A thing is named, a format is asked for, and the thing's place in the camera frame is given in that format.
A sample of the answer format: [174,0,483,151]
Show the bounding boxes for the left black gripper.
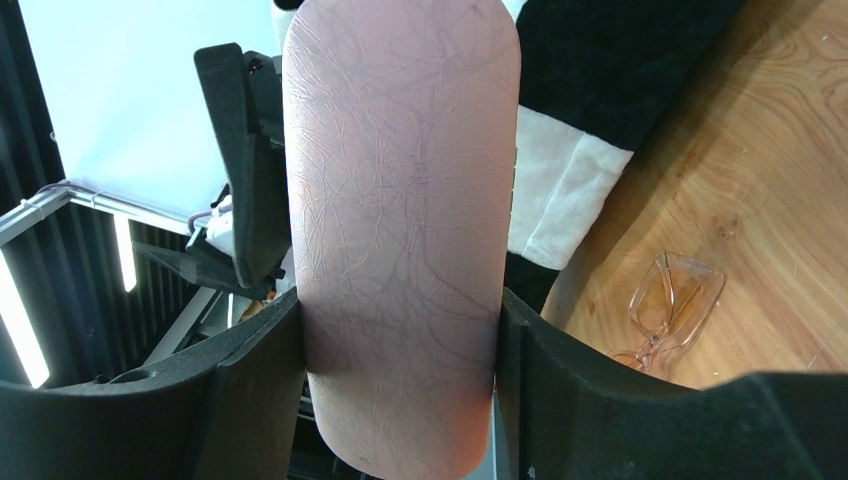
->
[193,43,292,288]

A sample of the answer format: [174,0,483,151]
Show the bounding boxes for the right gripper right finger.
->
[495,291,847,479]

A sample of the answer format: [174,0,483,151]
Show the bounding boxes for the pink glasses case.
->
[281,1,520,479]

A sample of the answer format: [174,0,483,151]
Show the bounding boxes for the orange transparent sunglasses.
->
[606,250,725,381]

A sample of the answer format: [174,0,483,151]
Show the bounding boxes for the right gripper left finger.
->
[1,291,305,479]

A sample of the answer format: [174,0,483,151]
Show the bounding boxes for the black white checkered pillow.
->
[272,1,740,310]

